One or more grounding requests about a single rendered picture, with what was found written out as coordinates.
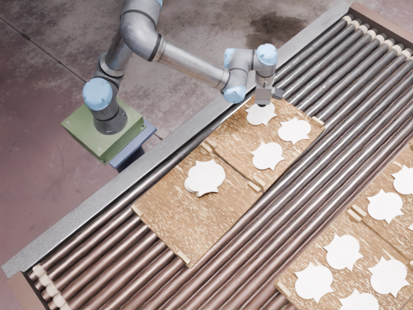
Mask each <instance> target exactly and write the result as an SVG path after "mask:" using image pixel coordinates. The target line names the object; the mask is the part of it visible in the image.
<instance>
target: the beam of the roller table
mask: <svg viewBox="0 0 413 310"><path fill-rule="evenodd" d="M350 6H351V5H350V4H349V3H347V2H345V1H343V0H340V1H339V2H338V3H336V4H335V5H334V6H332V7H331V8H330V9H329V10H327V11H326V12H325V13H324V14H322V15H321V16H320V17H318V18H317V19H316V20H315V21H313V22H312V23H311V24H310V25H308V26H307V27H306V28H304V29H303V30H302V31H301V32H299V33H298V34H297V35H295V36H294V37H293V38H292V39H290V40H289V41H288V42H287V43H285V44H284V45H282V46H281V47H280V48H279V49H278V50H277V64H276V69H275V73H276V72H277V71H279V70H280V69H281V68H283V67H284V66H285V65H286V64H287V63H289V62H290V61H291V60H292V59H293V58H295V57H296V56H297V55H299V54H300V53H301V52H302V51H303V50H305V49H306V48H307V47H308V46H309V45H311V44H312V43H313V42H315V41H316V40H317V39H318V38H320V37H321V36H322V35H323V34H325V32H327V31H328V30H330V29H331V28H332V27H333V26H334V25H336V24H337V23H338V22H340V20H341V19H342V18H343V17H345V16H347V12H348V9H349V7H350ZM255 74H256V70H253V71H252V70H251V71H250V72H248V78H247V83H246V92H245V97H246V96H248V95H249V94H250V93H251V92H252V91H254V90H255V89H256V83H255ZM236 104H238V103H229V102H228V101H227V100H226V99H225V98H224V95H223V94H220V95H219V96H217V97H216V98H215V99H214V100H212V101H211V102H210V103H209V104H207V105H206V106H205V107H203V108H202V109H201V110H200V111H198V112H197V113H196V114H194V115H193V116H192V117H191V118H189V119H188V120H187V121H186V122H184V123H183V124H182V125H180V126H179V127H178V128H177V129H175V130H174V131H173V132H172V133H170V134H169V135H168V136H166V137H165V138H164V139H163V140H161V141H160V142H159V143H158V144H156V145H155V146H154V147H152V148H151V149H150V150H149V151H147V152H146V153H145V154H143V155H142V156H141V157H140V158H138V159H137V160H136V161H135V162H133V163H132V164H131V165H129V166H128V167H127V168H126V169H124V170H123V171H121V173H119V174H118V175H117V176H115V177H114V178H113V179H112V180H110V181H109V182H107V183H106V184H105V185H104V186H103V187H101V188H100V189H99V190H98V191H96V192H95V193H93V194H92V195H91V196H90V197H89V198H87V199H86V200H85V201H83V202H82V203H81V204H79V205H78V206H77V207H76V208H75V209H73V210H72V211H70V212H69V213H68V214H67V215H65V216H64V217H63V218H62V219H61V220H59V221H58V222H56V223H55V224H54V225H53V226H51V227H50V228H49V229H48V230H47V231H45V232H44V233H42V234H41V235H40V236H39V237H37V238H36V239H35V240H33V241H32V242H31V243H30V244H28V245H27V246H26V247H25V248H23V249H22V250H21V251H19V252H18V253H17V254H16V255H14V256H13V257H12V258H11V259H9V260H8V261H7V262H5V263H4V264H3V265H2V266H1V268H2V270H3V271H4V273H5V275H6V276H7V278H8V279H10V278H11V277H12V276H13V275H14V274H16V273H17V272H19V271H23V272H25V273H29V272H30V271H31V270H32V269H33V267H35V266H36V265H37V264H38V263H41V262H42V261H43V260H45V259H46V258H47V257H48V256H49V255H51V254H52V253H53V252H54V251H56V250H57V249H58V248H60V247H61V246H62V245H63V244H64V243H65V242H67V241H68V240H70V238H72V237H73V236H74V235H76V234H77V233H78V232H79V231H80V230H81V229H83V228H84V227H86V226H87V225H88V224H89V223H90V222H92V221H93V220H94V219H95V218H96V217H98V216H99V215H100V214H102V213H103V212H104V211H105V210H106V209H108V208H109V207H110V206H112V204H114V203H115V202H116V201H118V200H119V199H120V198H121V197H122V196H124V195H125V194H127V193H128V192H129V191H130V190H131V189H133V188H134V187H135V186H136V185H137V184H138V183H140V182H141V181H143V180H144V179H145V178H146V177H147V176H149V175H150V174H151V173H152V172H153V171H155V170H156V169H157V168H159V167H160V166H161V165H162V164H163V163H165V162H166V161H167V160H169V158H171V157H172V156H173V155H175V154H176V153H177V152H178V151H179V150H181V149H182V148H183V147H185V146H186V145H187V144H188V143H190V142H191V141H192V140H193V139H194V138H195V137H197V136H198V135H200V134H201V133H202V132H203V131H204V130H206V129H207V128H208V127H209V126H210V125H212V124H213V123H214V122H216V121H217V120H218V119H219V118H220V117H222V116H223V115H224V114H226V113H227V112H228V111H229V110H230V109H232V108H233V107H234V106H235V105H236Z"/></svg>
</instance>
